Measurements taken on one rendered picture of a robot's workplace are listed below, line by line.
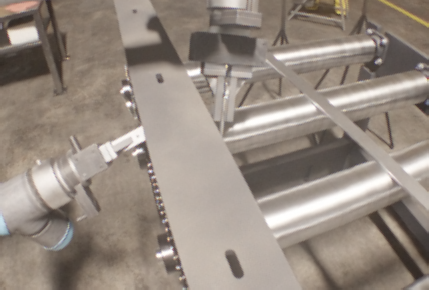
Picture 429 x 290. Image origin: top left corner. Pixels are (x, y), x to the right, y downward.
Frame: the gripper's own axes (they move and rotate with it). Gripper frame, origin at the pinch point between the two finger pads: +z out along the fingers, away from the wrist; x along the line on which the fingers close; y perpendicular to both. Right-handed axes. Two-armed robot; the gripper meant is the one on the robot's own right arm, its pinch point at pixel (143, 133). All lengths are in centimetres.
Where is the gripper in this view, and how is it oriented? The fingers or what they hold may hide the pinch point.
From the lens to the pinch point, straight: 63.8
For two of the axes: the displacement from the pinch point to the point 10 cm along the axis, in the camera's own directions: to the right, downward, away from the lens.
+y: -4.6, -8.8, -0.8
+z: 8.6, -4.7, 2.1
